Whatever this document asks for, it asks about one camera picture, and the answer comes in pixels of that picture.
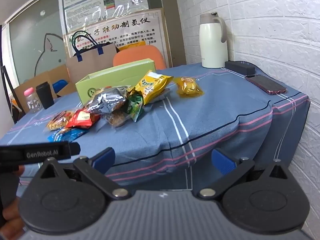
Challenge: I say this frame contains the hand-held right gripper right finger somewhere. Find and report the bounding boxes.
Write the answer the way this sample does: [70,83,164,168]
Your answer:
[197,148,293,202]

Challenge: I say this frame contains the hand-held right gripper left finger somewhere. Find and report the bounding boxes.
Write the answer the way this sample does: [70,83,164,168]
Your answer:
[37,147,132,201]

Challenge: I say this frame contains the red snack packet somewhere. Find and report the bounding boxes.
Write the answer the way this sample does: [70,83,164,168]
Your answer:
[65,109,100,130]

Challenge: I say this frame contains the silver snack packet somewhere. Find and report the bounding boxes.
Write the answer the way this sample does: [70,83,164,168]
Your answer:
[84,86,132,117]

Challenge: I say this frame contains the green snack packet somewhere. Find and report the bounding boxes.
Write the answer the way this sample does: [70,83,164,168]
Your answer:
[125,94,144,122]

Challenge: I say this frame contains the green cardboard box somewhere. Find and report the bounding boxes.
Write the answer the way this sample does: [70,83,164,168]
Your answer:
[75,58,157,105]

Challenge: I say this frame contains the yellow bread packet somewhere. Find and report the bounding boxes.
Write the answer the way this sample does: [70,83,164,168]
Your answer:
[173,76,205,97]

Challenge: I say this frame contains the person's left hand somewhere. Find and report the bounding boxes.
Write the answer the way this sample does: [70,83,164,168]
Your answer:
[2,166,25,232]

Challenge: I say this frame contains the blue snack packet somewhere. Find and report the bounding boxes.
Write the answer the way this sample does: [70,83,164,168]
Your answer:
[47,127,89,143]

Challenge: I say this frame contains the orange nut packet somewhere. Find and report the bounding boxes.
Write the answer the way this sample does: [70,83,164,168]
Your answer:
[44,110,75,132]

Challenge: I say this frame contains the clear packet brown snack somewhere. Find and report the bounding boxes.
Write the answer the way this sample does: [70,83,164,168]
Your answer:
[104,111,130,128]

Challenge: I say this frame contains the blue striped tablecloth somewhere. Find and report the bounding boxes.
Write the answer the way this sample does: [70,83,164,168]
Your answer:
[0,62,311,190]

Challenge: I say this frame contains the clear bottle pink cap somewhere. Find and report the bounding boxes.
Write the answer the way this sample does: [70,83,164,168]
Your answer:
[24,87,42,112]

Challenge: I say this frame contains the black cup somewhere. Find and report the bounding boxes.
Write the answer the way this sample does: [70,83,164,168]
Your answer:
[36,82,55,110]

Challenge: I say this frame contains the blue chair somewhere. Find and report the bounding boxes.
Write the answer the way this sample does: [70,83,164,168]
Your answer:
[52,79,69,93]

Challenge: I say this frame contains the open cardboard box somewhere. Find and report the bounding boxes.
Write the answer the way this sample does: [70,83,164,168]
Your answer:
[14,64,77,113]

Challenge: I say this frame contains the yellow snack bag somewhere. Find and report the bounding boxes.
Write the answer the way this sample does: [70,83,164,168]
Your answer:
[127,70,174,105]

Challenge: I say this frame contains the phone in red case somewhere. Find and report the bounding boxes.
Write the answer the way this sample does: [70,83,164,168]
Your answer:
[245,74,287,95]

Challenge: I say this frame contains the black case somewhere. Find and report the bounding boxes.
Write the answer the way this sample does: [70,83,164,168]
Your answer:
[224,60,255,76]

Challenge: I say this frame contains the orange chair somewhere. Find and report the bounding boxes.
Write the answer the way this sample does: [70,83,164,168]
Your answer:
[113,45,167,70]

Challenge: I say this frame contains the white mug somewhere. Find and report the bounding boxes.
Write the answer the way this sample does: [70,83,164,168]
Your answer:
[199,12,235,69]

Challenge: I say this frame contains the frosted glass panel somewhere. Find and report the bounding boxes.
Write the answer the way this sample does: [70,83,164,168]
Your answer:
[9,0,67,88]

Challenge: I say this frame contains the brown paper bag blue handles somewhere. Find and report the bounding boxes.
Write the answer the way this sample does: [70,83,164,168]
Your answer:
[66,30,120,83]

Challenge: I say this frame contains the framed wall poster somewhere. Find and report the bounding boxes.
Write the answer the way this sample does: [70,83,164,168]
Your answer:
[65,8,173,68]

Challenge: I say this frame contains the laminated wall poster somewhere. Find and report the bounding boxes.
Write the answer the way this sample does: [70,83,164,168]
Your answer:
[61,0,149,34]

